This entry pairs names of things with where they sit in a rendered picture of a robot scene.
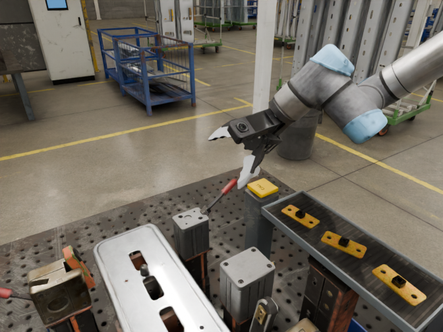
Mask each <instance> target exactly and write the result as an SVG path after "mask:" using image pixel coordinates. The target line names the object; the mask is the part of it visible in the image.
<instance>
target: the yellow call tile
mask: <svg viewBox="0 0 443 332"><path fill-rule="evenodd" d="M247 188H248V189H249V190H251V191H252V192H254V193H255V194H256V195H257V196H259V197H260V198H263V197H265V196H268V195H270V194H273V193H275V192H277V191H278V187H277V186H275V185H273V184H272V183H271V182H269V181H268V180H266V179H260V180H257V181H255V182H252V183H250V184H248V185H247Z"/></svg>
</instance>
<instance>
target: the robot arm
mask: <svg viewBox="0 0 443 332"><path fill-rule="evenodd" d="M354 69H355V67H354V66H353V64H352V63H351V62H350V61H349V60H348V58H347V57H346V56H345V55H344V54H343V53H342V52H341V51H340V50H339V49H338V48H337V47H336V46H335V45H332V44H328V45H326V46H324V47H323V48H322V49H321V50H320V51H319V52H318V53H317V54H316V55H315V56H314V57H311V58H310V61H309V62H308V63H307V64H306V65H305V66H304V67H303V68H301V69H300V70H299V71H298V72H297V73H296V74H295V75H294V76H293V77H292V78H291V79H290V80H289V81H288V82H287V84H284V85H282V87H281V89H280V90H279V91H278V92H277V93H276V94H275V95H274V97H273V98H272V99H271V100H270V101H269V102H268V103H269V106H270V108H271V109H265V110H263V111H259V112H257V113H253V114H251V115H247V116H245V117H241V118H239V119H233V120H230V121H229V122H227V123H225V124H224V125H222V126H221V127H220V128H219V129H217V130H216V131H215V132H214V133H213V134H212V135H211V136H210V137H209V139H208V141H211V140H217V139H218V138H224V137H229V138H232V139H233V140H234V142H235V143H236V144H241V143H243V144H244V145H245V147H244V149H245V150H252V153H251V155H248V156H246V157H245V158H244V160H243V170H242V171H241V172H240V177H239V180H238V181H237V189H241V188H242V187H244V185H246V183H248V181H249V180H250V179H251V178H253V177H255V176H257V175H258V174H259V172H260V167H259V165H260V163H261V162H262V160H263V159H264V155H265V154H269V153H270V152H271V151H272V150H273V149H274V148H275V147H276V146H278V145H279V144H280V143H281V142H282V141H283V140H282V139H281V138H280V134H281V133H282V132H283V131H284V130H285V129H287V128H288V127H289V126H291V125H292V124H293V123H294V122H295V121H298V120H299V119H300V118H301V117H303V116H304V115H305V114H306V113H308V112H309V111H310V110H311V109H312V108H313V107H314V106H315V105H316V104H317V103H318V104H319V105H320V106H321V108H323V110H325V112H326V113H327V114H328V115H329V116H330V117H331V119H332V120H333V121H334V122H335V123H336V124H337V125H338V126H339V127H340V128H341V129H342V132H343V133H344V134H346V135H347V136H348V137H349V138H350V139H351V140H352V141H353V142H354V143H356V144H361V143H363V142H365V141H367V140H368V139H370V138H372V137H373V136H374V135H375V134H377V133H378V132H379V131H380V130H382V129H383V128H384V127H385V126H386V124H387V122H388V120H387V118H386V117H385V116H384V115H383V113H382V111H381V110H382V109H383V108H385V107H387V106H389V105H391V104H393V103H395V102H396V101H398V100H399V99H401V98H403V97H405V96H407V95H409V94H411V93H413V92H414V91H416V90H418V89H420V88H422V87H423V86H426V85H427V84H430V83H431V82H433V81H435V80H437V79H438V78H440V77H442V76H443V31H441V32H440V33H438V34H437V35H435V36H434V37H432V38H431V39H429V40H427V41H426V42H425V43H423V44H421V45H420V46H418V47H416V48H415V49H413V50H412V51H410V52H409V53H407V54H406V55H404V56H403V57H401V58H399V59H398V60H397V61H394V62H393V63H392V64H390V65H388V66H387V67H385V68H384V69H382V70H381V71H380V72H378V73H376V74H374V75H373V76H371V77H370V78H366V79H364V80H363V81H362V82H360V83H359V84H358V85H356V84H355V83H354V82H353V81H352V80H351V79H350V77H349V76H350V75H351V73H352V72H353V71H354ZM278 138H279V139H278ZM274 144H276V145H275V146H274V147H273V148H272V149H271V150H269V149H270V148H271V147H272V146H273V145H274ZM269 145H271V146H269ZM264 149H267V150H265V151H264Z"/></svg>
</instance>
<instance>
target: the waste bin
mask: <svg viewBox="0 0 443 332"><path fill-rule="evenodd" d="M323 114H324V110H323V108H321V106H320V105H319V104H318V103H317V104H316V105H315V106H314V107H313V108H312V109H311V110H310V111H309V112H308V113H306V114H305V115H304V116H303V117H301V118H300V119H299V120H298V121H295V122H294V123H293V124H292V125H291V126H289V127H288V128H287V129H285V130H284V131H283V132H282V133H281V134H280V138H281V139H282V140H283V141H282V142H281V143H280V144H279V145H278V146H277V152H278V154H279V155H280V156H282V157H284V158H286V159H290V160H303V159H307V158H308V157H310V155H311V153H312V147H313V144H314V138H315V134H316V128H317V124H322V118H323Z"/></svg>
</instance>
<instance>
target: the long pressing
mask: <svg viewBox="0 0 443 332"><path fill-rule="evenodd" d="M136 251H139V252H140V253H141V255H142V257H143V258H144V260H145V262H146V264H147V265H148V271H149V272H150V274H149V275H147V276H145V277H143V276H142V275H141V274H140V271H137V270H136V269H135V267H134V265H133V263H132V261H131V259H130V257H129V254H131V253H133V252H136ZM92 253H93V256H94V259H95V261H96V264H97V267H98V269H99V272H100V275H101V276H102V280H103V283H104V285H105V287H106V290H107V293H108V295H109V298H110V300H111V303H112V305H113V308H114V310H115V313H116V316H117V319H118V320H119V323H120V326H121V329H122V331H123V332H168V330H167V328H166V326H165V324H164V322H163V320H162V318H161V317H160V312H161V311H162V310H163V309H165V308H167V307H171V308H172V309H173V311H174V312H175V315H176V316H177V318H178V320H179V321H180V323H181V325H182V326H183V329H184V330H183V332H231V330H230V329H229V328H228V326H227V325H226V324H225V322H224V320H223V319H222V318H221V316H220V315H219V314H218V312H217V311H216V309H215V308H214V307H213V305H212V303H211V302H210V301H209V300H208V298H207V296H206V295H205V294H204V292H203V291H202V289H201V288H200V287H199V285H198V284H197V282H196V281H195V280H194V278H193V277H192V275H191V274H190V273H189V271H188V269H187V268H186V267H185V265H184V264H183V262H182V261H181V260H180V258H179V257H178V255H177V254H176V253H175V251H174V250H173V249H172V247H171V245H170V244H169V243H168V241H167V240H166V238H165V237H164V236H163V234H162V233H161V231H160V230H159V229H158V227H157V226H156V225H154V224H151V223H149V224H146V225H143V226H140V227H137V228H135V229H131V230H129V231H126V232H124V233H121V234H119V235H116V236H113V237H111V238H107V239H105V240H103V241H101V242H99V243H97V245H95V247H94V249H93V252H92ZM161 264H163V265H161ZM151 276H153V277H154V278H155V279H156V281H157V283H158V285H159V286H160V288H161V290H162V292H163V296H162V297H161V298H159V299H157V300H152V299H151V298H150V295H149V294H148V291H147V290H146V288H145V286H144V284H143V280H144V279H146V278H148V277H151ZM126 280H128V281H127V282H125V281H126ZM200 326H203V327H204V329H200Z"/></svg>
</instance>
